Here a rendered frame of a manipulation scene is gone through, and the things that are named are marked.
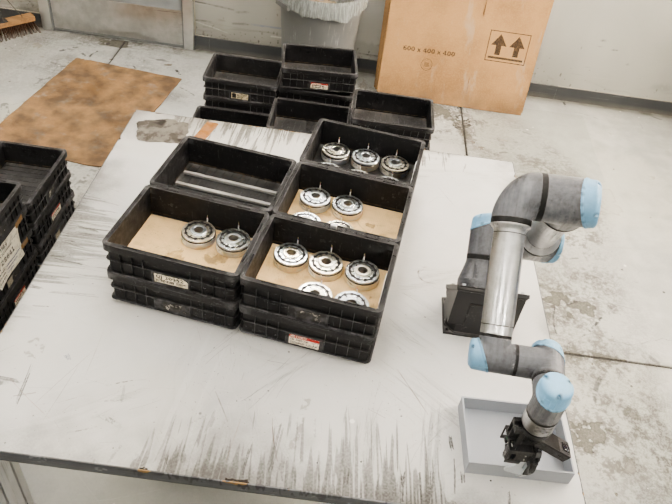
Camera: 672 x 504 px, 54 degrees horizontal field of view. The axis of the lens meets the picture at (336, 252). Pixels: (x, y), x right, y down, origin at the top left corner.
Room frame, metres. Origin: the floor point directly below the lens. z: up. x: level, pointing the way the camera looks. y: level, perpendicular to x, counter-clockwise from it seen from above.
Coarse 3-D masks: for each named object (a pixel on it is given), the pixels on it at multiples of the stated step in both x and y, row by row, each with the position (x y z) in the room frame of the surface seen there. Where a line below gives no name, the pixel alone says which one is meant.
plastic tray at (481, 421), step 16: (464, 400) 1.13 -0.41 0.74; (480, 400) 1.13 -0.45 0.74; (496, 400) 1.13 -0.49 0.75; (464, 416) 1.07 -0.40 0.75; (480, 416) 1.11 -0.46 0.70; (496, 416) 1.11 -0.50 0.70; (512, 416) 1.12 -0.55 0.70; (464, 432) 1.02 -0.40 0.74; (480, 432) 1.06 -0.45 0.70; (496, 432) 1.06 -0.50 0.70; (560, 432) 1.08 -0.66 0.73; (464, 448) 0.99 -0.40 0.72; (480, 448) 1.01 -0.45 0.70; (496, 448) 1.01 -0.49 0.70; (464, 464) 0.95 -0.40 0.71; (480, 464) 0.93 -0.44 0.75; (496, 464) 0.94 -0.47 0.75; (512, 464) 0.97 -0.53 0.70; (544, 464) 0.99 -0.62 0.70; (560, 464) 0.99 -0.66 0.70; (544, 480) 0.94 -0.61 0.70; (560, 480) 0.94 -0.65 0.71
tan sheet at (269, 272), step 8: (272, 248) 1.52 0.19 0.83; (272, 256) 1.48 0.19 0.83; (264, 264) 1.44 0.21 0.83; (272, 264) 1.45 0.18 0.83; (344, 264) 1.50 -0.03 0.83; (264, 272) 1.41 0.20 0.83; (272, 272) 1.42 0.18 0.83; (280, 272) 1.42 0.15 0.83; (296, 272) 1.43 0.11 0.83; (304, 272) 1.44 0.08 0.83; (344, 272) 1.46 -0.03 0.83; (384, 272) 1.49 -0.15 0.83; (264, 280) 1.38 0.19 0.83; (272, 280) 1.38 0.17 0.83; (280, 280) 1.39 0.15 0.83; (288, 280) 1.39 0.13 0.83; (296, 280) 1.40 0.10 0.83; (304, 280) 1.40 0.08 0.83; (312, 280) 1.41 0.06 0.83; (336, 280) 1.42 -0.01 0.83; (344, 280) 1.43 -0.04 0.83; (384, 280) 1.45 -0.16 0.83; (296, 288) 1.36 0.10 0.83; (336, 288) 1.39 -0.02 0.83; (344, 288) 1.39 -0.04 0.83; (352, 288) 1.40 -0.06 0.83; (376, 288) 1.41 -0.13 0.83; (368, 296) 1.38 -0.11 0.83; (376, 296) 1.38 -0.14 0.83; (376, 304) 1.35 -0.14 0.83
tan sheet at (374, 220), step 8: (296, 200) 1.78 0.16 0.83; (296, 208) 1.73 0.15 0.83; (368, 208) 1.79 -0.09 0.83; (376, 208) 1.80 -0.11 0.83; (320, 216) 1.71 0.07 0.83; (328, 216) 1.72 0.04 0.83; (368, 216) 1.75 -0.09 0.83; (376, 216) 1.75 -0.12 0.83; (384, 216) 1.76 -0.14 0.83; (392, 216) 1.77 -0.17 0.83; (400, 216) 1.77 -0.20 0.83; (352, 224) 1.69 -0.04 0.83; (360, 224) 1.70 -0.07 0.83; (368, 224) 1.71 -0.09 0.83; (376, 224) 1.71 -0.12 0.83; (384, 224) 1.72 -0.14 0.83; (392, 224) 1.72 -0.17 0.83; (368, 232) 1.66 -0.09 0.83; (376, 232) 1.67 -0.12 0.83; (384, 232) 1.68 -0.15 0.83; (392, 232) 1.68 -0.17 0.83
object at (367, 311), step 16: (304, 224) 1.54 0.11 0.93; (368, 240) 1.51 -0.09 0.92; (384, 240) 1.52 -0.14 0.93; (256, 288) 1.26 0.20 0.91; (272, 288) 1.26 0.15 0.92; (288, 288) 1.26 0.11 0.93; (384, 288) 1.31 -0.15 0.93; (320, 304) 1.24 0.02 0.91; (336, 304) 1.23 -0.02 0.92; (352, 304) 1.24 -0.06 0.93; (384, 304) 1.25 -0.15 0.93
